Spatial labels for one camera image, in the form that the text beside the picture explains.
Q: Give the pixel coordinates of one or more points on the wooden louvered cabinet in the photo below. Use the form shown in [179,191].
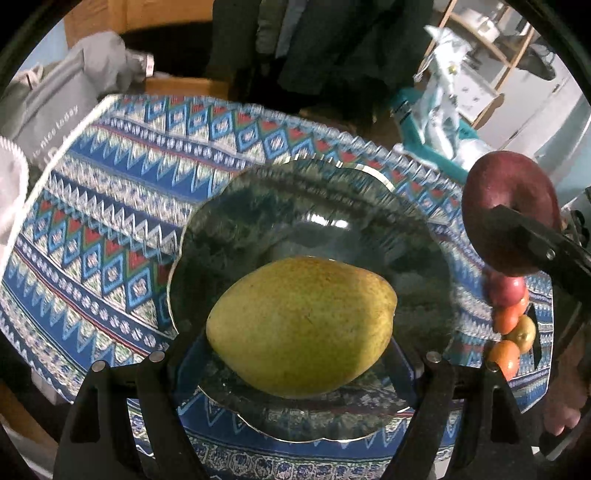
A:
[138,18]

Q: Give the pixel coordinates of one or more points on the white cloth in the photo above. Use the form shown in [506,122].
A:
[11,194]

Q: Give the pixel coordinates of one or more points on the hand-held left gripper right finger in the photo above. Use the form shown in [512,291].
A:
[438,397]

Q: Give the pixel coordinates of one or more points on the wooden box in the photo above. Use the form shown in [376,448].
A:
[189,87]

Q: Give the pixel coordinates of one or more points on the wooden shelf rack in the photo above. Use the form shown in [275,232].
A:
[489,55]

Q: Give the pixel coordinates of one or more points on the person's right hand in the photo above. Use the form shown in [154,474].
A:
[561,401]

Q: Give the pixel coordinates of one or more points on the teal plastic bin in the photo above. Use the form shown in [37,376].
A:
[406,124]

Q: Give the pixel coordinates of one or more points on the dark glass plate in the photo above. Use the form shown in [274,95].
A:
[300,221]

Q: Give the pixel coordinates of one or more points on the dark hanging coats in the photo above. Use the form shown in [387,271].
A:
[323,46]

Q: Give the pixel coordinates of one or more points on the yellow pear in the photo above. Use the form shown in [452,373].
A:
[524,334]

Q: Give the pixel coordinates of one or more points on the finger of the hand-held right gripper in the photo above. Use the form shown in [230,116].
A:
[531,240]

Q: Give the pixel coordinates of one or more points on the grey fabric bag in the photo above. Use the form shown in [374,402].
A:
[60,106]

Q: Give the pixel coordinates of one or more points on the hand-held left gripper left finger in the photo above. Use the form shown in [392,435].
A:
[152,406]

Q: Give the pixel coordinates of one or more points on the small red apple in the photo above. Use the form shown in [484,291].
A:
[508,290]

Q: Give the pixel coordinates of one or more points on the blue patterned tablecloth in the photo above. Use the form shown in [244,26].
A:
[115,207]

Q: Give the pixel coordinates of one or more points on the orange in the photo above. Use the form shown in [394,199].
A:
[505,321]
[504,357]

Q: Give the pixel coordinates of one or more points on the large dark red apple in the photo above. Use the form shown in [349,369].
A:
[503,194]

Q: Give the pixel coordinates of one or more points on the white plastic bag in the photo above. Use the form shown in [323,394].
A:
[443,92]

